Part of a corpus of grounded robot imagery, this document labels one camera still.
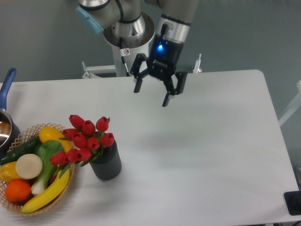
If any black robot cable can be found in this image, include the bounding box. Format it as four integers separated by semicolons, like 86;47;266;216
119;37;131;77

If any dark grey ribbed vase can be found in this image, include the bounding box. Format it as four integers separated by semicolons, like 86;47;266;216
90;141;122;181

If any blue handled saucepan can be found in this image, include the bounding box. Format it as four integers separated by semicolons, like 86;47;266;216
0;68;20;158

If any red tulip bouquet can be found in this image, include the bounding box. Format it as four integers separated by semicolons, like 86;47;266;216
50;115;115;171

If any white frame at right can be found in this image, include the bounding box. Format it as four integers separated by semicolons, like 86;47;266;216
278;81;301;127

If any yellow lemon squash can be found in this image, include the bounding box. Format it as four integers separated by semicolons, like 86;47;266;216
39;127;72;153

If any yellow bell pepper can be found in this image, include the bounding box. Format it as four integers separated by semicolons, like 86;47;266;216
0;161;21;183

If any beige round disc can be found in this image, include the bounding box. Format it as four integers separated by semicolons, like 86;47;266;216
15;154;43;179

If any woven wicker basket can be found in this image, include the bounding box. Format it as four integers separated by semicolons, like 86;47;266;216
0;123;76;216

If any orange fruit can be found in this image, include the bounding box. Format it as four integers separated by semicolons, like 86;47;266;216
5;179;31;202

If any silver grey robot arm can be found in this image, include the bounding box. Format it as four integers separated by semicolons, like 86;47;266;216
76;0;198;106

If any red round fruit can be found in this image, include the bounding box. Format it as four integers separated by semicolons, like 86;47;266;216
48;175;57;186

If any green cucumber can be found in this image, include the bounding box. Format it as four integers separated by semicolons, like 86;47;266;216
0;136;41;165

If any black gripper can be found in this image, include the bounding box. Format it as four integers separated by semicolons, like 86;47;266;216
130;34;188;107

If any green bok choy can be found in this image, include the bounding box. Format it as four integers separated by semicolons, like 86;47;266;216
31;140;64;196

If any yellow banana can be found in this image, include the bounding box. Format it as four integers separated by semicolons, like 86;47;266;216
21;169;70;214

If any black device at edge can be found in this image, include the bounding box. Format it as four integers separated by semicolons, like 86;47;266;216
284;191;301;216

